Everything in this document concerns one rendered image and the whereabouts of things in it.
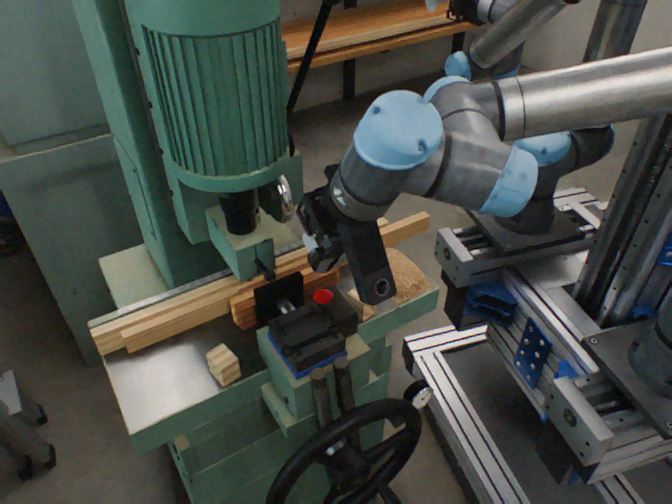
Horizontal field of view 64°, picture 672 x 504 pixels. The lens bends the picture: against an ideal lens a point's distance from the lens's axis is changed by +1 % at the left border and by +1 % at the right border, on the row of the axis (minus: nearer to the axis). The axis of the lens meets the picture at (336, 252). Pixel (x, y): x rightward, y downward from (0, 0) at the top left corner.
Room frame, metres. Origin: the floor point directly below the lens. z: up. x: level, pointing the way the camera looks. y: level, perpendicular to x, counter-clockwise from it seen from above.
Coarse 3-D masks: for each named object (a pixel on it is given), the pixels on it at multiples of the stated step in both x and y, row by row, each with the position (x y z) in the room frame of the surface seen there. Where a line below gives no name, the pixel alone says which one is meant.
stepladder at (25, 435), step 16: (0, 384) 0.98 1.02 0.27; (16, 384) 0.99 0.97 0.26; (0, 400) 0.90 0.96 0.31; (16, 400) 0.93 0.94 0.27; (32, 400) 1.06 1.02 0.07; (0, 416) 0.85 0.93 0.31; (16, 416) 0.90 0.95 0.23; (16, 432) 0.85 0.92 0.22; (32, 432) 0.90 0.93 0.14; (0, 448) 0.83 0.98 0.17; (32, 448) 0.86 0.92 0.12; (48, 448) 0.90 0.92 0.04; (16, 464) 0.83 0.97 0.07; (48, 464) 0.86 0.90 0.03
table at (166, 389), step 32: (352, 288) 0.75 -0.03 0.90; (224, 320) 0.66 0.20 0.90; (384, 320) 0.68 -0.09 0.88; (160, 352) 0.59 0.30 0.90; (192, 352) 0.59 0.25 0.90; (256, 352) 0.59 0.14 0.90; (128, 384) 0.52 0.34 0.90; (160, 384) 0.52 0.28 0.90; (192, 384) 0.52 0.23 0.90; (256, 384) 0.54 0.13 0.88; (128, 416) 0.46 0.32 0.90; (160, 416) 0.46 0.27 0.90; (192, 416) 0.48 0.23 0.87; (288, 416) 0.48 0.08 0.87
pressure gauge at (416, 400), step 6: (414, 384) 0.67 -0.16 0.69; (420, 384) 0.67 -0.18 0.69; (426, 384) 0.68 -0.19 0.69; (408, 390) 0.67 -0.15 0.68; (414, 390) 0.66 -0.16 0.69; (420, 390) 0.66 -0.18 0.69; (426, 390) 0.67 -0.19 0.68; (432, 390) 0.67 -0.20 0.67; (408, 396) 0.66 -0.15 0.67; (414, 396) 0.65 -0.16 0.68; (420, 396) 0.66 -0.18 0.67; (426, 396) 0.67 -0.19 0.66; (432, 396) 0.67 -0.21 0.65; (414, 402) 0.65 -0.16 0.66; (420, 402) 0.66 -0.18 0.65; (426, 402) 0.67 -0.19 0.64
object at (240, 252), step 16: (208, 224) 0.76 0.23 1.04; (224, 224) 0.73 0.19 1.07; (224, 240) 0.70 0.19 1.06; (240, 240) 0.68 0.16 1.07; (256, 240) 0.68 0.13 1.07; (272, 240) 0.69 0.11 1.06; (224, 256) 0.71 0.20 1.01; (240, 256) 0.66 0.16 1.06; (256, 256) 0.67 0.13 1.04; (272, 256) 0.69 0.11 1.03; (240, 272) 0.66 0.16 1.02; (256, 272) 0.67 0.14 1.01
